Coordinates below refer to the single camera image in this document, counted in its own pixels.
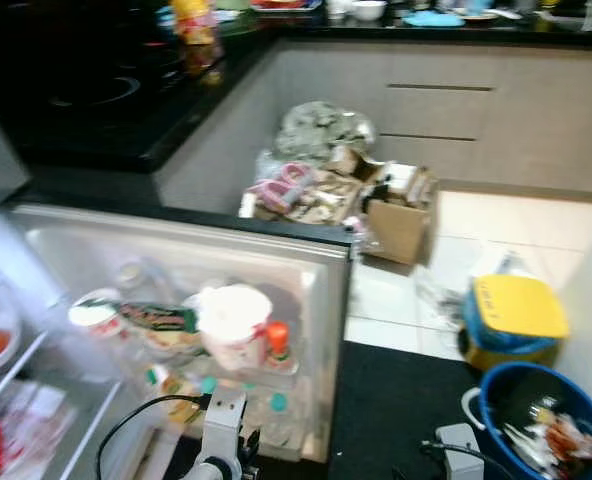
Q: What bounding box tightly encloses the flat cardboard box of clutter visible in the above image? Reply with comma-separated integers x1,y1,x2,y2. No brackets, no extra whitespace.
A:
239,148,377,227

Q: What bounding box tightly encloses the dark blue floor mat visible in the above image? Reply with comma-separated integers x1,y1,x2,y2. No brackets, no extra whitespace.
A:
326,340,487,480

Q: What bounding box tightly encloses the clear plastic bag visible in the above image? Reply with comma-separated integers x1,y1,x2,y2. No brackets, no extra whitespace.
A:
413,250,522,336

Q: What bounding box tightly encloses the green food packet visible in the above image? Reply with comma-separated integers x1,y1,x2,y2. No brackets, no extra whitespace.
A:
116,300,199,351

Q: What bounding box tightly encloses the small bottle orange cap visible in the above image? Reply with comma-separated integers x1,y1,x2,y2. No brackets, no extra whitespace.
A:
264,321,295,371

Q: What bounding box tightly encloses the white lidded plastic tub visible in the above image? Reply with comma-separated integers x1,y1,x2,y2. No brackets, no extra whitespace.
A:
194,284,275,373

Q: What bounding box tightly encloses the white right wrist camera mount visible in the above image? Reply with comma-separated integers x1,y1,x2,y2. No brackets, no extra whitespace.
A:
436,423,485,480

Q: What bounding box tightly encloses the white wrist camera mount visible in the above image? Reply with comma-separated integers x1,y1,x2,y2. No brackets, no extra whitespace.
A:
201,388,249,471
436,423,485,480

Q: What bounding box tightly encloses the black top kitchen counter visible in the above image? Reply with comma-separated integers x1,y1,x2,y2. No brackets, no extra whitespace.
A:
0,0,592,216

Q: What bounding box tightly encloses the white bowl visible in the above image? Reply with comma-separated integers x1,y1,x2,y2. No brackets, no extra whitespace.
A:
350,0,388,22

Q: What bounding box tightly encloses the red and blue plate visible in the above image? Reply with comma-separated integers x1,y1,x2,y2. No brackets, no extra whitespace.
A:
251,0,324,14

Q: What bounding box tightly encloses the grey crumpled plastic bag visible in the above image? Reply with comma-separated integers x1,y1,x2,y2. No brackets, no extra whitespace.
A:
273,100,377,163

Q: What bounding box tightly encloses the pink plastic item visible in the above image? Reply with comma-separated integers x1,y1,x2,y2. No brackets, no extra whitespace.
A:
259,163,314,213

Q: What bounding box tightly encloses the yellow sauce bottle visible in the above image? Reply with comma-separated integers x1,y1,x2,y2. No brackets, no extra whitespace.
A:
144,364,205,421

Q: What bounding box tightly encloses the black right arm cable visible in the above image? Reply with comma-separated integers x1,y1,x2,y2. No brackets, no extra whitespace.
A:
419,440,522,480

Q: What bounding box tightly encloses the light blue cloth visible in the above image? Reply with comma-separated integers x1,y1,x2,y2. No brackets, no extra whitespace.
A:
403,10,466,28

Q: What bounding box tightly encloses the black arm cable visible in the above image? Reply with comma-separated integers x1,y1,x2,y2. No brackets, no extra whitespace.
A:
419,440,522,480
96,393,212,480

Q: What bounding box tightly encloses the white plastic food bag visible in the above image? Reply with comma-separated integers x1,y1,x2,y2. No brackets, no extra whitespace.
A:
1,385,72,456

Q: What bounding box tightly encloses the silver two door fridge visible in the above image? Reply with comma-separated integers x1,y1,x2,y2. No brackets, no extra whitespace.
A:
0,88,359,480

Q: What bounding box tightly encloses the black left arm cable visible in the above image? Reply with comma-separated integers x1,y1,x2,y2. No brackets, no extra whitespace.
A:
96,393,212,480

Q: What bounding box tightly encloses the bin with yellow lid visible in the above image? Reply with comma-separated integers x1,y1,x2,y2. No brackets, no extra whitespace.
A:
461,273,571,373

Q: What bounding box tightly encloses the yellow snack packet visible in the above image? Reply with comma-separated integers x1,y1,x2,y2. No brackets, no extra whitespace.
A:
169,0,220,48

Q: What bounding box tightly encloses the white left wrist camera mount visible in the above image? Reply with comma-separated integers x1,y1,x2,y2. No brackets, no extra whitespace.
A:
201,388,249,471

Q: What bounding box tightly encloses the blue plastic bucket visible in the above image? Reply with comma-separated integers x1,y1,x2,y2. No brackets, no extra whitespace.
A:
462,361,592,480

